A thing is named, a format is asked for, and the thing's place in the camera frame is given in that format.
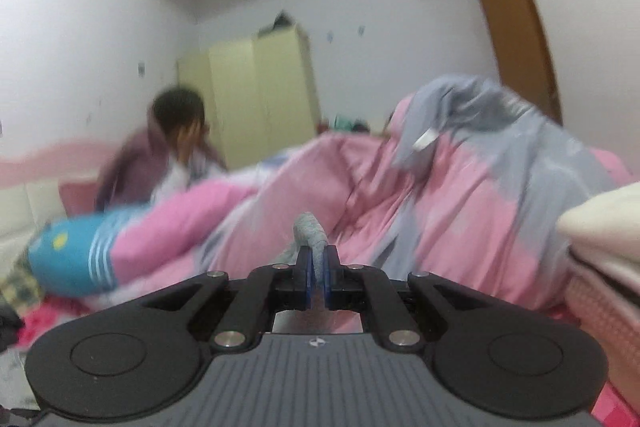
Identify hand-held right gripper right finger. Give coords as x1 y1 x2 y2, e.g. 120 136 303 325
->
324 244 502 353

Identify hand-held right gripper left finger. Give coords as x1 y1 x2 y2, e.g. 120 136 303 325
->
136 244 317 352

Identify grey sweatpants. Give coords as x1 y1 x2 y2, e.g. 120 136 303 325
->
272 212 329 266

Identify pink grey floral duvet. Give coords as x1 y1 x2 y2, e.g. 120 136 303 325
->
195 74 637 314

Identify pale yellow wardrobe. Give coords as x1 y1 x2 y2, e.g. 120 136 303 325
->
176 27 322 170

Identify blue striped pillow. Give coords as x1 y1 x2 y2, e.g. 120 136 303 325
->
25 182 261 297

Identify dark bag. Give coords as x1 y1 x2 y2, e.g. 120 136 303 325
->
257 10 307 39

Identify pink cream headboard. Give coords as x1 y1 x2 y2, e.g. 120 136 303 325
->
0 136 117 250

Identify cream folded sweater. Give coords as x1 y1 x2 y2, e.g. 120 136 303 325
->
556 182 640 279

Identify pink checked folded garment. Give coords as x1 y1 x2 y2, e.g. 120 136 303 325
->
564 257 640 390

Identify green plaid pillow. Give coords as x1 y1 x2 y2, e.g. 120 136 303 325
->
0 251 47 324

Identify brown wooden door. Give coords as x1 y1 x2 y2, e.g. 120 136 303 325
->
474 0 564 126

